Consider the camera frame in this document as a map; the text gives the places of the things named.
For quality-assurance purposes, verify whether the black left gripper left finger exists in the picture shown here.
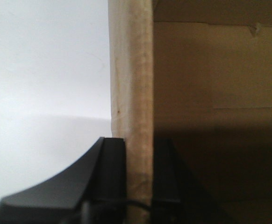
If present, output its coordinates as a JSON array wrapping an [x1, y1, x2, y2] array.
[[0, 138, 126, 224]]

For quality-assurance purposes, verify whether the brown cardboard box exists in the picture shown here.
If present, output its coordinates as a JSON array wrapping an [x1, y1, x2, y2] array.
[[108, 0, 272, 224]]

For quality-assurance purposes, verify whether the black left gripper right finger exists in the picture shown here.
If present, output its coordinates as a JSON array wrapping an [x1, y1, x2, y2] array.
[[151, 138, 220, 224]]

